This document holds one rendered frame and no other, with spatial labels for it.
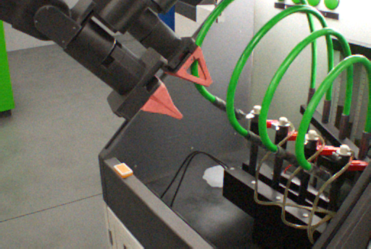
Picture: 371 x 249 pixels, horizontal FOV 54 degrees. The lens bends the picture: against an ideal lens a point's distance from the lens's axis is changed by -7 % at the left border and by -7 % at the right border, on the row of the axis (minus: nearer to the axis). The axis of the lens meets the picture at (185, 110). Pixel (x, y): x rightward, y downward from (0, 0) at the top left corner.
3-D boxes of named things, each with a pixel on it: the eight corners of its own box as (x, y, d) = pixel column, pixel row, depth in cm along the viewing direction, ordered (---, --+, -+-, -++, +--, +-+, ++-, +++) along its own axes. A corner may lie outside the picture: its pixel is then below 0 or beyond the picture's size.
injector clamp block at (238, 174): (220, 217, 101) (223, 168, 95) (248, 204, 106) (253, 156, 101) (319, 292, 75) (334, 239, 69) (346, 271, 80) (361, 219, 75)
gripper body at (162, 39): (178, 43, 78) (152, 19, 75) (198, 43, 69) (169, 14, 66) (158, 68, 78) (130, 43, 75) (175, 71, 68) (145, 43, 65)
